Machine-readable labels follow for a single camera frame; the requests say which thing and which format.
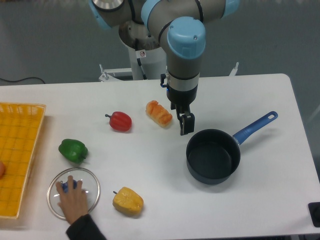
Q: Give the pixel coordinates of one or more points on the person's hand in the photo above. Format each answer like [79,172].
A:
[73,203]

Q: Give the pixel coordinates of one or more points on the black device table corner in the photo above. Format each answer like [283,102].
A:
[314,210]

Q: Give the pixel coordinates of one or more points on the red bell pepper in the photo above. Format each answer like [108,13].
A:
[120,121]

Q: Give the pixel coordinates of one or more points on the yellow woven basket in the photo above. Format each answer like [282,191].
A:
[20,126]

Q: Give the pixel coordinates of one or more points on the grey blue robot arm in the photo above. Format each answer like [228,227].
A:
[165,39]

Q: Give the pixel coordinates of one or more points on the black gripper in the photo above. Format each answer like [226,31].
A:
[180,101]

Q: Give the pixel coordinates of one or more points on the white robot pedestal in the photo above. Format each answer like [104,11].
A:
[148,60]

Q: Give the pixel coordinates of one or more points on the black sleeved forearm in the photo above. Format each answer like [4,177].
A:
[84,228]

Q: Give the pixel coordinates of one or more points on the orange bread loaf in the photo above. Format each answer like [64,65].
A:
[158,114]

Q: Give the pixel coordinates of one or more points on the green bell pepper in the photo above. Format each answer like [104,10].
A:
[73,150]

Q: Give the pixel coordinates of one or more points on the dark blue saucepan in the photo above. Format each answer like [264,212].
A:
[213,155]

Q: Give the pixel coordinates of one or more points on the yellow bell pepper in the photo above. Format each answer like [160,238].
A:
[128,202]

